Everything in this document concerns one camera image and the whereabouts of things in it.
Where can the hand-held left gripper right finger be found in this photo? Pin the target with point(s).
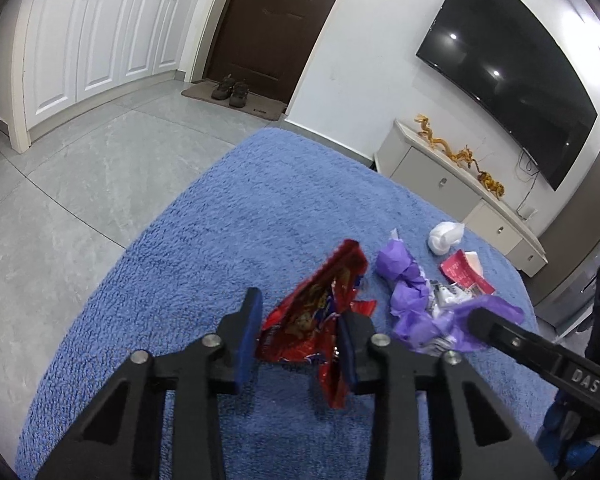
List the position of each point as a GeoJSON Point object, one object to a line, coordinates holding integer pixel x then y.
{"type": "Point", "coordinates": [347, 360]}

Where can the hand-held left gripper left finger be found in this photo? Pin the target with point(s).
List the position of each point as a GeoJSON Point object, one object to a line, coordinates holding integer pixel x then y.
{"type": "Point", "coordinates": [247, 345]}

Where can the red snack packet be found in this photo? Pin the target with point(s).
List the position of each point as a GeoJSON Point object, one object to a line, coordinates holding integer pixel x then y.
{"type": "Point", "coordinates": [310, 305]}

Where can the purple plastic wrapper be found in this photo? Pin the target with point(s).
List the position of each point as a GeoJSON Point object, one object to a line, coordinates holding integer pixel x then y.
{"type": "Point", "coordinates": [397, 260]}
{"type": "Point", "coordinates": [430, 330]}

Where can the clear silver plastic wrapper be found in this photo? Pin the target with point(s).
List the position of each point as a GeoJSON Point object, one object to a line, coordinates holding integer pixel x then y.
{"type": "Point", "coordinates": [442, 300]}

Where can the red and white packet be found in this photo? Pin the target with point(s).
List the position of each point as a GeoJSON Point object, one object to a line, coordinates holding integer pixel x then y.
{"type": "Point", "coordinates": [460, 270]}

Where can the grey refrigerator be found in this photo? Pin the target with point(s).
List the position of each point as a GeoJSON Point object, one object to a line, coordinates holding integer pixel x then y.
{"type": "Point", "coordinates": [580, 220]}

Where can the small white bottle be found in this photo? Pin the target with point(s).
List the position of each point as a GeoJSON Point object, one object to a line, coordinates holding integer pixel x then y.
{"type": "Point", "coordinates": [531, 214]}

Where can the white crumpled tissue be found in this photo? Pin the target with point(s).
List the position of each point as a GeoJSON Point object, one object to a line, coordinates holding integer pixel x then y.
{"type": "Point", "coordinates": [442, 237]}

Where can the blue fluffy blanket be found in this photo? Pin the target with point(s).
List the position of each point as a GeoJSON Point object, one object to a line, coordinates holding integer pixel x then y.
{"type": "Point", "coordinates": [230, 210]}

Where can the golden tiger figurine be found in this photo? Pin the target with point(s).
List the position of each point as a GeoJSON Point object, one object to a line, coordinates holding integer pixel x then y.
{"type": "Point", "coordinates": [492, 183]}

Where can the grey and white television console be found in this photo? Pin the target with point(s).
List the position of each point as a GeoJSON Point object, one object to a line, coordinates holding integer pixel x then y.
{"type": "Point", "coordinates": [430, 180]}

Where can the golden dragon figurine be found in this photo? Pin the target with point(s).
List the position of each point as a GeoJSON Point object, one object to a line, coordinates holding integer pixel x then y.
{"type": "Point", "coordinates": [450, 152]}

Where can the brown doormat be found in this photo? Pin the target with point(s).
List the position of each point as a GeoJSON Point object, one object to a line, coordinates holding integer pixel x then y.
{"type": "Point", "coordinates": [265, 107]}

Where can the brown entrance door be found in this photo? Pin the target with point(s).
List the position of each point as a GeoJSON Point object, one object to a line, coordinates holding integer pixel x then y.
{"type": "Point", "coordinates": [265, 25]}

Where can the white lower cabinets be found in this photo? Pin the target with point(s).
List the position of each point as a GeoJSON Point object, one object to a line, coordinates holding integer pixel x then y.
{"type": "Point", "coordinates": [95, 35]}

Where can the black wall television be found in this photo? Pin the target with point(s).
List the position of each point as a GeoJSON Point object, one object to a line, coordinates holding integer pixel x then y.
{"type": "Point", "coordinates": [505, 60]}

